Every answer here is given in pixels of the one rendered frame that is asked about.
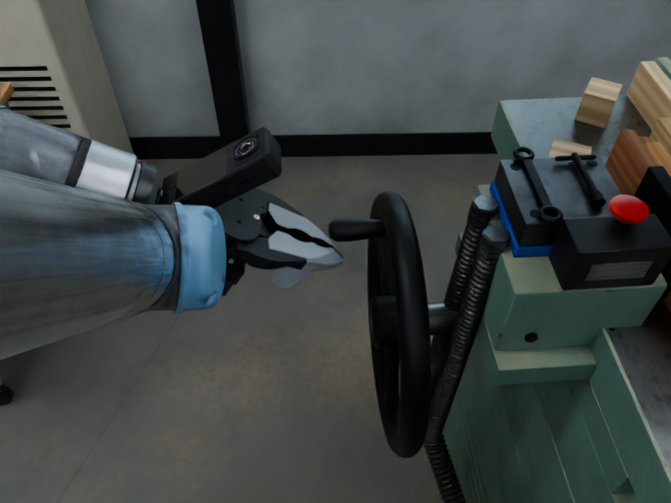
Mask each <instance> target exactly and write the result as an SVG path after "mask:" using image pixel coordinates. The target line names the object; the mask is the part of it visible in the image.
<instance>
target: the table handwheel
mask: <svg viewBox="0 0 671 503"><path fill-rule="evenodd" d="M369 218H370V219H374V220H383V222H384V225H385V236H383V237H376V238H372V239H367V298H368V324H369V334H370V344H371V355H372V365H373V374H374V382H375V389H376V396H377V402H378V408H379V413H380V418H381V422H382V427H383V430H384V434H385V437H386V440H387V443H388V445H389V447H390V449H391V450H392V451H393V453H395V454H396V455H397V456H399V457H402V458H409V457H412V456H414V455H415V454H416V453H418V451H419V450H420V448H421V447H422V445H423V442H424V439H425V435H426V431H427V425H428V419H429V409H430V393H431V352H430V336H431V335H435V334H451V333H452V332H453V328H454V325H455V321H456V318H457V315H458V311H452V310H450V309H448V308H447V307H446V306H445V305H444V302H427V295H426V287H425V279H424V272H423V265H422V259H421V253H420V248H419V243H418V238H417V234H416V230H415V226H414V223H413V220H412V217H411V214H410V211H409V209H408V206H407V204H406V202H405V201H404V199H403V198H402V197H401V196H400V195H399V194H397V193H396V192H392V191H386V192H383V193H380V194H379V195H378V196H377V197H376V198H375V200H374V202H373V204H372V207H371V212H370V217H369ZM398 369H399V371H400V392H398Z"/></svg>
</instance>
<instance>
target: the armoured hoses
mask: <svg viewBox="0 0 671 503"><path fill-rule="evenodd" d="M498 210H499V205H498V202H497V201H496V200H495V199H494V198H491V197H488V196H478V197H476V198H474V199H473V201H472V202H471V206H470V209H469V212H468V216H467V222H466V226H465V230H464V234H463V236H462V240H461V244H460V246H459V250H458V254H457V258H456V260H455V264H454V267H453V271H452V275H451V277H450V281H449V284H448V288H447V292H446V295H445V299H444V301H443V302H444V305H445V306H446V307H447V308H448V309H450V310H452V311H458V315H457V318H456V321H455V325H454V328H453V332H452V333H451V334H435V335H434V336H433V339H432V342H431V346H430V352H431V393H430V409H429V419H428V425H427V431H426V435H425V439H424V442H423V443H424V445H423V446H424V448H425V453H426V454H427V458H428V459H429V463H430V464H431V466H430V468H431V469H433V471H432V473H433V474H434V478H435V479H436V484H437V485H438V489H439V490H440V492H439V493H440V494H441V495H442V496H441V499H442V500H444V501H443V503H466V500H465V497H464V495H463V494H462V490H461V489H460V484H458V482H459V480H458V479H457V478H456V477H457V475H456V474H455V469H453V467H454V465H453V464H452V460H451V459H450V454H448V452H449V450H448V449H446V448H447V445H446V444H445V440H444V439H443V438H444V435H443V434H442V430H443V428H444V425H445V422H446V419H447V416H448V413H449V410H450V408H451V405H452V402H453V399H454V396H455V393H456V391H457V388H458V385H459V382H460V379H461V376H462V373H463V371H464V368H465V365H466V362H467V360H468V357H469V354H470V352H471V349H472V346H473V343H474V340H475V337H476V334H477V331H478V327H479V323H480V322H481V320H480V319H481V318H482V315H483V311H484V307H485V303H486V298H487V297H488V294H489V289H490V285H491V280H492V279H493V275H494V271H495V266H496V265H497V262H498V258H499V256H500V255H501V254H502V253H503V252H504V250H505V248H506V247H507V246H508V243H509V240H510V234H509V232H508V231H506V230H505V229H504V228H503V227H497V226H489V225H488V224H489V222H490V221H491V220H492V219H493V218H494V217H495V216H496V215H497V213H498Z"/></svg>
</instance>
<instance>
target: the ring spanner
mask: <svg viewBox="0 0 671 503"><path fill-rule="evenodd" d="M519 152H524V153H527V154H528V155H529V156H528V157H523V156H520V155H519V154H518V153H519ZM513 157H514V158H515V159H516V160H518V161H520V162H522V165H523V167H524V169H525V172H526V174H527V176H528V178H529V181H530V183H531V185H532V187H533V189H534V191H535V193H536V196H537V198H538V200H539V202H540V205H541V209H540V210H539V216H540V218H541V219H542V220H543V221H545V222H546V223H549V224H557V223H560V222H561V221H562V219H563V213H562V211H561V210H560V209H559V208H557V207H554V206H553V205H552V203H551V201H550V198H549V196H548V194H547V193H546V191H545V189H544V186H543V184H542V182H541V180H540V178H539V175H538V173H537V171H536V169H535V167H534V165H533V162H532V160H533V159H534V157H535V155H534V152H533V151H532V150H531V149H529V148H527V147H518V148H516V149H514V151H513ZM545 212H553V213H555V214H556V215H557V217H556V218H550V217H548V216H547V215H546V214H545Z"/></svg>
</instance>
